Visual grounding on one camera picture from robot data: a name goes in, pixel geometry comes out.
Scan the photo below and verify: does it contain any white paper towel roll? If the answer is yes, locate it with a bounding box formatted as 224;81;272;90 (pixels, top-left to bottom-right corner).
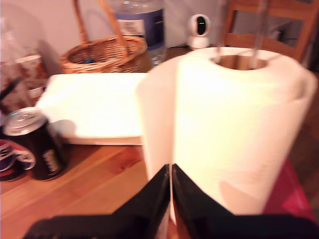
136;47;319;220

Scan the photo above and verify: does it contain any red padded envelope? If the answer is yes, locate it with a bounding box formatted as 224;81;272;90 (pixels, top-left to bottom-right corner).
264;156;316;217

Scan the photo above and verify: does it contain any metallic wire towel stand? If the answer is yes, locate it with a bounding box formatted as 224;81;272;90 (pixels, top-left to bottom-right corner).
214;0;269;63

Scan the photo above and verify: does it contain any small white round camera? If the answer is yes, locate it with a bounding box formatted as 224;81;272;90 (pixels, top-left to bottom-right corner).
187;13;212;50

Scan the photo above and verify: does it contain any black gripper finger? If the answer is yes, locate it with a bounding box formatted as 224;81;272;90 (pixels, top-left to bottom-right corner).
171;163;236;220
116;164;171;220

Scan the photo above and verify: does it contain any wooden chair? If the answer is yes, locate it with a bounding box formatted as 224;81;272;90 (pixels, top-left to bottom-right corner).
224;0;319;63

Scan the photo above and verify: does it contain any white paper bag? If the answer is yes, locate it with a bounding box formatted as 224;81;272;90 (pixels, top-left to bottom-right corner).
34;72;150;146

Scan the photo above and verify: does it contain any wicker basket with handle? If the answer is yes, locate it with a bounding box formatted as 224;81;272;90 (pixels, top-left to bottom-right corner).
59;0;148;74

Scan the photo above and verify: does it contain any black drink can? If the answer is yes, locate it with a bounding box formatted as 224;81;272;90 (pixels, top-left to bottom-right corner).
2;107;67;181

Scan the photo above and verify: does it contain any clear plastic lidded jar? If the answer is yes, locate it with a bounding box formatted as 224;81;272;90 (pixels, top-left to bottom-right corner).
0;9;50;75

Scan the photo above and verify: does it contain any gingerbread print box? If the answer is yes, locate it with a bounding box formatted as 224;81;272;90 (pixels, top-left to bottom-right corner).
0;53;49;110

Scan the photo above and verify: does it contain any black utensil handle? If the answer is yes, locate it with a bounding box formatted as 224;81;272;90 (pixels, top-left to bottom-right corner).
0;76;22;105

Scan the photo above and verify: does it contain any large clear water bottle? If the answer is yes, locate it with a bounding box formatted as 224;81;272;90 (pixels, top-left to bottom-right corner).
109;0;166;67

